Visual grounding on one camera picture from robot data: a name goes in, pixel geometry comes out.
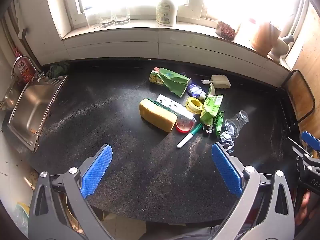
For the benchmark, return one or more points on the metal bowl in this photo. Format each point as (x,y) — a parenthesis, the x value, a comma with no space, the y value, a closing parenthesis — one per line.
(5,102)

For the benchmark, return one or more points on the yellow tape roll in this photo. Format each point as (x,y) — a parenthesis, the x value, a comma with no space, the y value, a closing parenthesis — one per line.
(188,105)

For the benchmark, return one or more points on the black framed wooden panel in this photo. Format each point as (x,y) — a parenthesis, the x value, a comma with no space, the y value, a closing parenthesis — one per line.
(298,95)

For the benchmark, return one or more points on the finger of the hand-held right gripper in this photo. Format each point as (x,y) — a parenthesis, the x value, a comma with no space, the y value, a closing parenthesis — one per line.
(310,138)
(296,148)

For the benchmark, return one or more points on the white plastic bottle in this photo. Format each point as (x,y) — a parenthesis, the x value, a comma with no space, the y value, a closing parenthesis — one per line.
(166,12)

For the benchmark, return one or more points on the white plastic wrapper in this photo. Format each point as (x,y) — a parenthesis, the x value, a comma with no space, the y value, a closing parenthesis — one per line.
(185,116)

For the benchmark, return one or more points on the orange brown jar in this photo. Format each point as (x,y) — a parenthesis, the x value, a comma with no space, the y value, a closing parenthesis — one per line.
(265,38)

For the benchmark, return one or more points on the stainless steel sink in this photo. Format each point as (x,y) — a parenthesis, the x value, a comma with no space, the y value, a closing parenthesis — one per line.
(32,110)

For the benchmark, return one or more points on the crumpled foil ball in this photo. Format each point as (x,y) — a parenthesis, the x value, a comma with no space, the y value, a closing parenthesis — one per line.
(227,141)

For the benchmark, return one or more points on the white window frame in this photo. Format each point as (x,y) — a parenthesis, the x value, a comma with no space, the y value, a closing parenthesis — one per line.
(71,5)

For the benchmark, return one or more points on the white marker with green cap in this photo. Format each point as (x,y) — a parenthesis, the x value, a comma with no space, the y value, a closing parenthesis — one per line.
(186,140)

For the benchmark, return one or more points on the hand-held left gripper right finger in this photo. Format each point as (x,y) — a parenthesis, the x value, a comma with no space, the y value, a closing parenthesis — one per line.
(226,170)

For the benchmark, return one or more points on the clear drinking glass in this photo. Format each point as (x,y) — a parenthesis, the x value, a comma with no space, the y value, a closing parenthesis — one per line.
(93,20)
(122,17)
(107,18)

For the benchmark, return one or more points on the white sponge brush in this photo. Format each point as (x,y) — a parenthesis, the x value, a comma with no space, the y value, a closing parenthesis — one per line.
(220,81)

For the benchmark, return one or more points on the small metal object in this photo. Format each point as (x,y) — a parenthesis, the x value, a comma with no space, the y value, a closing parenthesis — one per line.
(208,130)

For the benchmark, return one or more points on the yellow sponge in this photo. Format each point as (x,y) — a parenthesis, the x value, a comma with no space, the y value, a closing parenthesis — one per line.
(156,116)

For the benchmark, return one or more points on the red detergent bottle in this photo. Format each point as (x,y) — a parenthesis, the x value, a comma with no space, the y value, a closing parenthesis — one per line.
(23,71)

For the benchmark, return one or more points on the dark green cloth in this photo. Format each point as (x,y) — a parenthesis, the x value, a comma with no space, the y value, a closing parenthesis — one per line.
(58,68)

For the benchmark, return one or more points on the person's right hand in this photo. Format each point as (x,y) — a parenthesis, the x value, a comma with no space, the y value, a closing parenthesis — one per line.
(303,206)

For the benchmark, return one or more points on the flattened green carton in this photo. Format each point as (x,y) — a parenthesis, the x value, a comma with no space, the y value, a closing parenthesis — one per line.
(211,105)

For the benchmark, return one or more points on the clear plastic cup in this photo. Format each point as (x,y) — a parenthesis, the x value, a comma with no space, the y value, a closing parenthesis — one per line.
(240,122)

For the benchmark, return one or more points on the crumpled green snack bag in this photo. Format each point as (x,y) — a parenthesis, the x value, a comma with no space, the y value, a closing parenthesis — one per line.
(172,80)

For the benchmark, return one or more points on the chrome faucet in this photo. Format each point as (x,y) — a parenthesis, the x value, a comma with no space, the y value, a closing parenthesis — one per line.
(41,75)

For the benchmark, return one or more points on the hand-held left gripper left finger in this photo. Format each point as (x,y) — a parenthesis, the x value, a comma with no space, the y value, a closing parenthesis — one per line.
(98,170)

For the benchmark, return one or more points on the white mortar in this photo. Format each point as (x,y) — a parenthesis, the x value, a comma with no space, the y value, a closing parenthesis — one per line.
(277,51)

